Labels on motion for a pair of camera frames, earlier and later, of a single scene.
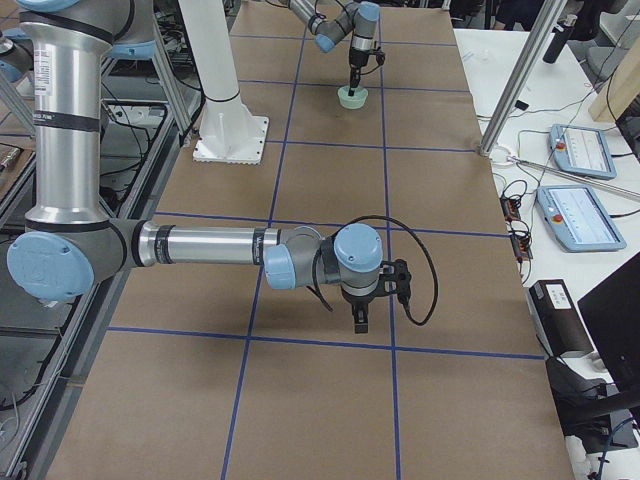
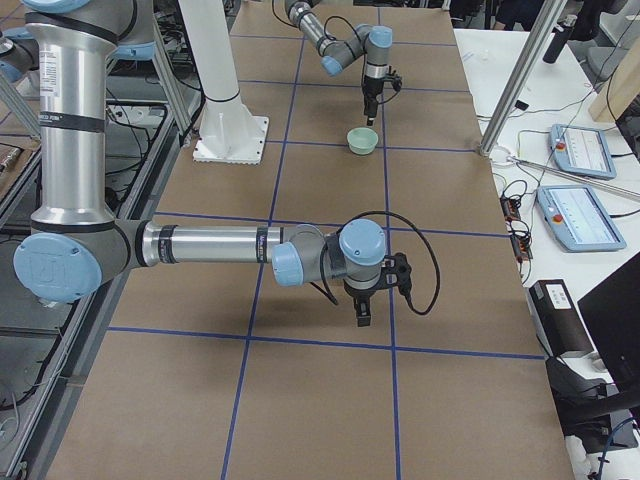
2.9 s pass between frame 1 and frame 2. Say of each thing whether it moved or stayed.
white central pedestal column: stayed
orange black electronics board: stayed
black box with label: stayed
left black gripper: moved
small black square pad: stayed
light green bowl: moved
